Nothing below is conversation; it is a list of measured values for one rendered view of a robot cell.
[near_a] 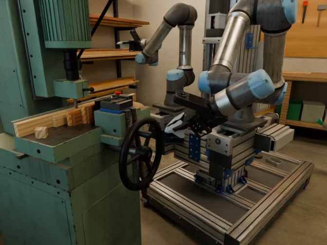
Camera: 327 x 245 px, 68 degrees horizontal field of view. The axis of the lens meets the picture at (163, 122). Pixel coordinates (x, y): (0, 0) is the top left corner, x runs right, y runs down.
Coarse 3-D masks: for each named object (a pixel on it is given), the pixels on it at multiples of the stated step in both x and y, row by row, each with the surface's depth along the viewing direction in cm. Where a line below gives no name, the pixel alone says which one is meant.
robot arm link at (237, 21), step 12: (240, 0) 94; (252, 0) 91; (240, 12) 91; (252, 12) 92; (228, 24) 91; (240, 24) 89; (252, 24) 97; (228, 36) 87; (240, 36) 88; (228, 48) 84; (216, 60) 82; (228, 60) 82; (204, 72) 81; (216, 72) 79; (228, 72) 78; (204, 84) 80; (216, 84) 78; (228, 84) 76
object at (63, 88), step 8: (56, 80) 101; (64, 80) 100; (72, 80) 100; (80, 80) 100; (56, 88) 102; (64, 88) 99; (72, 88) 97; (80, 88) 98; (64, 96) 101; (72, 96) 98; (80, 96) 99; (88, 96) 103
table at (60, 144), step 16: (144, 112) 123; (48, 128) 94; (64, 128) 94; (80, 128) 94; (96, 128) 94; (16, 144) 87; (32, 144) 82; (48, 144) 79; (64, 144) 81; (80, 144) 87; (112, 144) 93; (48, 160) 80
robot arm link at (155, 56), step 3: (156, 51) 178; (153, 54) 177; (156, 54) 178; (153, 57) 176; (156, 57) 179; (153, 60) 177; (156, 60) 180; (150, 63) 179; (153, 63) 179; (156, 63) 180
